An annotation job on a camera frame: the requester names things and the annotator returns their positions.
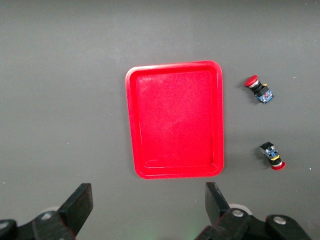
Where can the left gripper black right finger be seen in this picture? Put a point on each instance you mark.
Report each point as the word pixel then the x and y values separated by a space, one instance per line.
pixel 216 207

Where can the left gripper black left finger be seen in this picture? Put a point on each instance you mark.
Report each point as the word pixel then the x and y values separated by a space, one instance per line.
pixel 75 207

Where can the red mushroom push button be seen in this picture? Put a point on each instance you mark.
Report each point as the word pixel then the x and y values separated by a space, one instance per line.
pixel 264 94
pixel 271 152

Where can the red plastic tray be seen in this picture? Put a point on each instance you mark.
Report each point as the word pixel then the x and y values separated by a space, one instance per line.
pixel 175 120

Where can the dark grey table mat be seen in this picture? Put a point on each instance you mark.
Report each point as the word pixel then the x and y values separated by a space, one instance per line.
pixel 55 80

